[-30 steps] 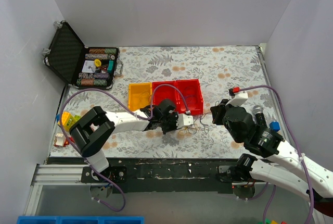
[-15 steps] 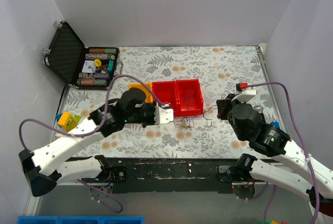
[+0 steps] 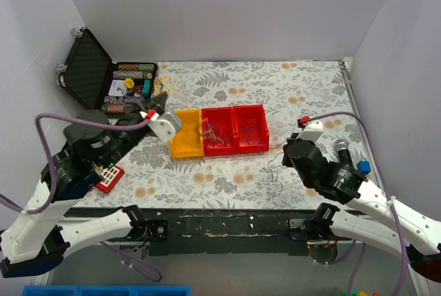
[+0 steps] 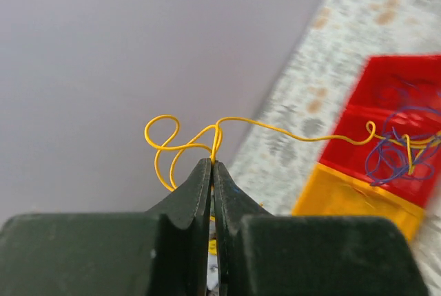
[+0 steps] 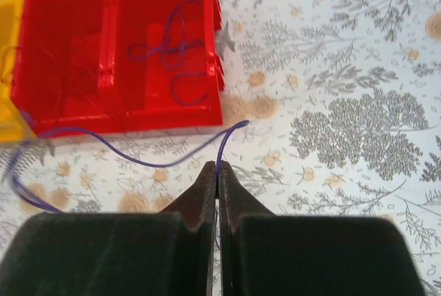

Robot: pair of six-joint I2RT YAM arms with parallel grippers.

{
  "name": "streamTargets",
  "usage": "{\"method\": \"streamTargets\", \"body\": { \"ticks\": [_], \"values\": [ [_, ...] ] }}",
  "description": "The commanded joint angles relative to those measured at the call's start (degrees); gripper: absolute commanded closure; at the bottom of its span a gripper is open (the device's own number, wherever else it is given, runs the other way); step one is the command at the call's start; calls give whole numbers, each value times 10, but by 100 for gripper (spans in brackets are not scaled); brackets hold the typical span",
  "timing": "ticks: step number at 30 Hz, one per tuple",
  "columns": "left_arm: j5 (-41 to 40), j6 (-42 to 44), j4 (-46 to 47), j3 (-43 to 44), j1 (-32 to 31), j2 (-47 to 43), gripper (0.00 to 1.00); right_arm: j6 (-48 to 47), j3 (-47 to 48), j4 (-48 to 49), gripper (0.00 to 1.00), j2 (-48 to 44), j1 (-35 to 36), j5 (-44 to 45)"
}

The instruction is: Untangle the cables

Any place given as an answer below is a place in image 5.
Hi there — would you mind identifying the red plastic bin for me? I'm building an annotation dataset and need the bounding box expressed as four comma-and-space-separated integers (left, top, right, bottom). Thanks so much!
10, 0, 115, 133
106, 0, 224, 131

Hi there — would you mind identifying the yellow plastic bin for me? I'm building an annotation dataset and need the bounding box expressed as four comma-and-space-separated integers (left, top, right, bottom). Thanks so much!
1, 0, 34, 143

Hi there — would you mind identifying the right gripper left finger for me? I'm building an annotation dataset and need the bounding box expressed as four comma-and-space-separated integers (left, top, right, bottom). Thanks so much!
1, 162, 216, 295

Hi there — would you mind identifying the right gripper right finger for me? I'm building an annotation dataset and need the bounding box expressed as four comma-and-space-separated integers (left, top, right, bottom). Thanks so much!
218, 162, 424, 295

